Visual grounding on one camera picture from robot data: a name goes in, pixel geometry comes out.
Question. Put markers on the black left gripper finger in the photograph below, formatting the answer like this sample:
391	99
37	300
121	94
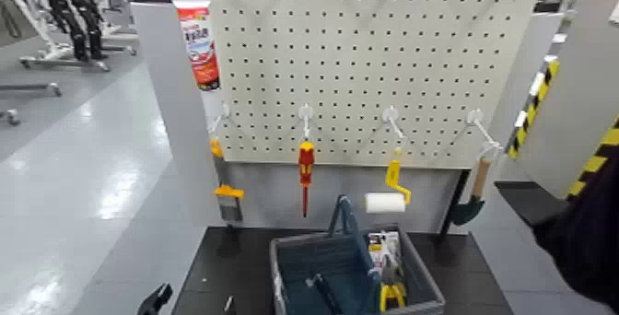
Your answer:
157	307
162	291

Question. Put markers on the black sleeved person forearm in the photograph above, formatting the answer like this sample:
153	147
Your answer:
585	230

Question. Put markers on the red white glue tube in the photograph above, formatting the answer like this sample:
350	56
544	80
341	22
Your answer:
199	41

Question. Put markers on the grey teal folding crate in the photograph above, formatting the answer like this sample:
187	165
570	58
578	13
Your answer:
420	283

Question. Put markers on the small grey metal object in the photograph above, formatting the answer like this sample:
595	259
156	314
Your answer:
228	304

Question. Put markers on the red yellow screwdriver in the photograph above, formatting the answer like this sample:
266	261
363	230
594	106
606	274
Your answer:
306	159

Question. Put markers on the grey metal base bar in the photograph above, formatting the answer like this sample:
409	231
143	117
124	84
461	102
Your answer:
34	88

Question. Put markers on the black robot on stand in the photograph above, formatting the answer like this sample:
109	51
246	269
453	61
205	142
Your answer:
72	12

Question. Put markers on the white perforated pegboard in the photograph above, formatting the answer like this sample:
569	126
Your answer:
367	56

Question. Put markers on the white robot stand frame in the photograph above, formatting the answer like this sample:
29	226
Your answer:
43	51

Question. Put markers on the yellow black hazard striped post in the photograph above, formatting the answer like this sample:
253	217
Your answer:
534	109
597	159

